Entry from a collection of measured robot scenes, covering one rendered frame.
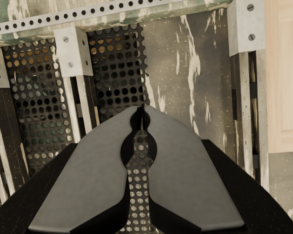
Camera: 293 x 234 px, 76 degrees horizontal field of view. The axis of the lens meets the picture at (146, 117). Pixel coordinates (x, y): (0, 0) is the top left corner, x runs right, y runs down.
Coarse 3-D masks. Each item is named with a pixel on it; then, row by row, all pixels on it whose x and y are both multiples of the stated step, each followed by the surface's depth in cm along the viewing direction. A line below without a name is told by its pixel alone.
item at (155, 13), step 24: (0, 0) 52; (24, 0) 51; (48, 0) 51; (72, 0) 50; (96, 0) 49; (192, 0) 46; (216, 0) 46; (72, 24) 51; (96, 24) 51; (120, 24) 53
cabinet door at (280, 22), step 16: (272, 0) 47; (288, 0) 46; (272, 16) 47; (288, 16) 47; (272, 32) 48; (288, 32) 48; (272, 48) 49; (288, 48) 48; (272, 64) 49; (288, 64) 49; (272, 80) 50; (288, 80) 50; (272, 96) 50; (288, 96) 50; (272, 112) 51; (288, 112) 51; (272, 128) 52; (288, 128) 51; (272, 144) 52; (288, 144) 52
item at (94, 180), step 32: (96, 128) 10; (128, 128) 9; (96, 160) 8; (128, 160) 10; (64, 192) 6; (96, 192) 6; (128, 192) 7; (32, 224) 6; (64, 224) 6; (96, 224) 6
